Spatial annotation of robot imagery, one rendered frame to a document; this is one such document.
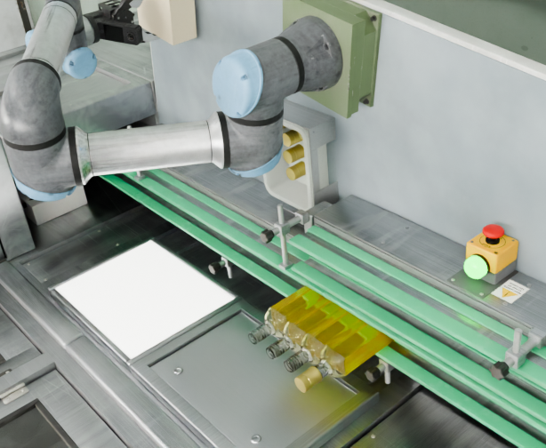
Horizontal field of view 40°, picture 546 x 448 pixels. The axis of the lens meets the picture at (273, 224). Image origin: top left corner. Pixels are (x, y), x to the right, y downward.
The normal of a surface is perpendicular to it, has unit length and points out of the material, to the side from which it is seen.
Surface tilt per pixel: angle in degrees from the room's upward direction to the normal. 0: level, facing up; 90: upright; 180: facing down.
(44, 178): 62
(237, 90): 7
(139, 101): 90
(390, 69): 0
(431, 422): 89
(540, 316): 90
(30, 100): 78
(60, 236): 90
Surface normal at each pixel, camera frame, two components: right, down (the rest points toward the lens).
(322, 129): 0.65, 0.36
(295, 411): -0.09, -0.84
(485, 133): -0.76, 0.41
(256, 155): 0.22, 0.65
